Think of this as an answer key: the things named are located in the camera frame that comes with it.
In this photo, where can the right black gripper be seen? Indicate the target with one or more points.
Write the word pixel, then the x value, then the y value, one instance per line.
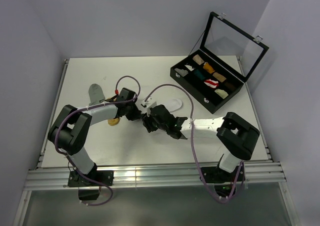
pixel 146 118

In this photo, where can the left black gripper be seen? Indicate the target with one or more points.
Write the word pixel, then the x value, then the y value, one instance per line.
pixel 136 114

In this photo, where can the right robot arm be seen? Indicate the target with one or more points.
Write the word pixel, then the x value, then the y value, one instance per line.
pixel 238 136

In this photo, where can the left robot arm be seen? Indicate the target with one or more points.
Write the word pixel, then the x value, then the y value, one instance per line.
pixel 69 131

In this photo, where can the mustard yellow sock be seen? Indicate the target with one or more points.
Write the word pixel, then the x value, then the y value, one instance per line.
pixel 113 122

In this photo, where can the grey white rolled sock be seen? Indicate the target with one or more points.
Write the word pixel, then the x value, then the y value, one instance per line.
pixel 181 72

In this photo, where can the white black rolled sock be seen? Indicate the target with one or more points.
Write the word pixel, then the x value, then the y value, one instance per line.
pixel 189 67

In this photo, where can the teal rolled sock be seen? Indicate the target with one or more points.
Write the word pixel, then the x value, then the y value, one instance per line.
pixel 199 74

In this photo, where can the red white striped sock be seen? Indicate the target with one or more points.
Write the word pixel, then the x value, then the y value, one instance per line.
pixel 211 83

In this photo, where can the cream rolled sock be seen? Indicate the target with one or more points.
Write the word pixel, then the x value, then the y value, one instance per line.
pixel 222 93

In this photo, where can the orange rolled sock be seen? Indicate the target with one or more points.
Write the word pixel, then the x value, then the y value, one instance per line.
pixel 208 68

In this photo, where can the beige rolled sock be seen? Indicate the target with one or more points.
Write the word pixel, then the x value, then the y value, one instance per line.
pixel 198 59

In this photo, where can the tan rolled sock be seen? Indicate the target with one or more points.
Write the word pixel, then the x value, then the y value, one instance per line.
pixel 220 77

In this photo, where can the brown rolled sock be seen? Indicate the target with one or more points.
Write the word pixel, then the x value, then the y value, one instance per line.
pixel 230 86

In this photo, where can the black compartment box with lid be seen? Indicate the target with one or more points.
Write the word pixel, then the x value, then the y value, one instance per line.
pixel 231 51

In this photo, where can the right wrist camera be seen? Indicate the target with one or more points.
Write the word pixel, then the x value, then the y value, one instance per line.
pixel 148 102

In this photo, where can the aluminium frame rail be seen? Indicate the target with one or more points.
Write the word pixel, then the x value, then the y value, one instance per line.
pixel 151 176

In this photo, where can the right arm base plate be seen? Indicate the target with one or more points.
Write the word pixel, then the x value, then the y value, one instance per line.
pixel 214 174

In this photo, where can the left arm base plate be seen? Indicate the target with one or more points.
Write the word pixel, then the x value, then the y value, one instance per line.
pixel 100 178

